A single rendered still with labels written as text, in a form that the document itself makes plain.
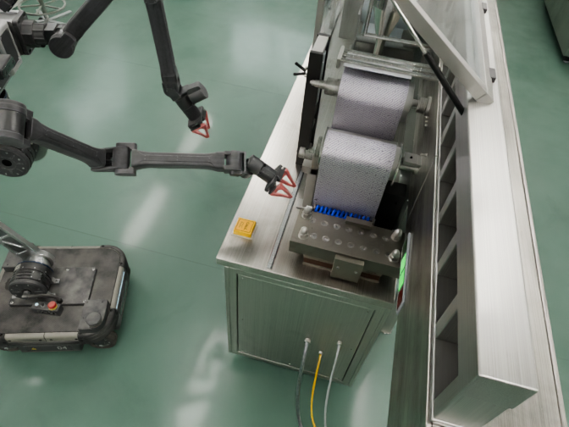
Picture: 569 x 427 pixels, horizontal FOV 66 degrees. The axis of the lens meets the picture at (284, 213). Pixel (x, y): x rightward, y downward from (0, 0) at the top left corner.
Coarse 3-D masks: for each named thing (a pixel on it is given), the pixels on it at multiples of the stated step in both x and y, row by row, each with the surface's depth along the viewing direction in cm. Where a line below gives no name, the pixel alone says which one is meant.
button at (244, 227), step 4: (240, 220) 170; (244, 220) 170; (248, 220) 170; (252, 220) 170; (236, 224) 169; (240, 224) 169; (244, 224) 169; (248, 224) 169; (252, 224) 169; (236, 228) 167; (240, 228) 167; (244, 228) 167; (248, 228) 168; (252, 228) 168; (236, 232) 167; (240, 232) 166; (244, 232) 166; (248, 232) 166; (252, 232) 169; (248, 236) 167
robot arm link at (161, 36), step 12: (144, 0) 138; (156, 0) 138; (156, 12) 144; (156, 24) 147; (156, 36) 150; (168, 36) 152; (156, 48) 153; (168, 48) 154; (168, 60) 157; (168, 72) 160; (168, 84) 163
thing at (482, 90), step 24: (408, 0) 92; (480, 0) 141; (408, 24) 94; (432, 24) 96; (480, 24) 127; (432, 48) 98; (480, 48) 118; (456, 72) 101; (480, 72) 111; (456, 96) 104; (480, 96) 103
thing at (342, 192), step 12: (324, 180) 154; (336, 180) 153; (348, 180) 152; (360, 180) 150; (324, 192) 159; (336, 192) 157; (348, 192) 156; (360, 192) 154; (372, 192) 153; (312, 204) 165; (324, 204) 163; (336, 204) 161; (348, 204) 160; (360, 204) 158; (372, 204) 157; (372, 216) 161
